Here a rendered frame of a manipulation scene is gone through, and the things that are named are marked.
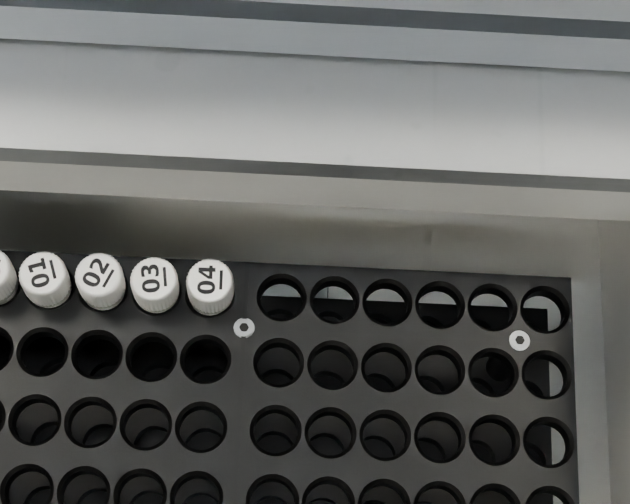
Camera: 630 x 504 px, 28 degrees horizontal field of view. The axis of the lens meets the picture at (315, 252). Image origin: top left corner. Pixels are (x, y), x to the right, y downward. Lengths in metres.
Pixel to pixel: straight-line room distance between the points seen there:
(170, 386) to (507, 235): 0.14
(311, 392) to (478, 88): 0.09
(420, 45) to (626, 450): 0.15
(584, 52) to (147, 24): 0.10
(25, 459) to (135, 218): 0.11
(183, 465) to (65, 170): 0.08
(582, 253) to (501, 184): 0.11
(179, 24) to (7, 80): 0.05
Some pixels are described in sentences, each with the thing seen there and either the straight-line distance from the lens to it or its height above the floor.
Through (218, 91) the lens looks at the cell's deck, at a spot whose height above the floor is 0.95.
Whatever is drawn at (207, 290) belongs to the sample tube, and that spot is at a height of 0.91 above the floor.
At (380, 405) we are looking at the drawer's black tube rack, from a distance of 0.33.
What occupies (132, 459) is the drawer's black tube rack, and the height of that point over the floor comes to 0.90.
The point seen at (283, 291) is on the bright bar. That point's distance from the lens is 0.39.
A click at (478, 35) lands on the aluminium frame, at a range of 0.30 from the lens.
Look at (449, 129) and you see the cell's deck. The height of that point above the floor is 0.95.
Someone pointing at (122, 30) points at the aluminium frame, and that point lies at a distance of 0.31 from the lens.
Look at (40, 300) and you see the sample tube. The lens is 0.33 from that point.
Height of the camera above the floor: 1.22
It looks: 70 degrees down
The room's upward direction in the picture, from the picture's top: 8 degrees clockwise
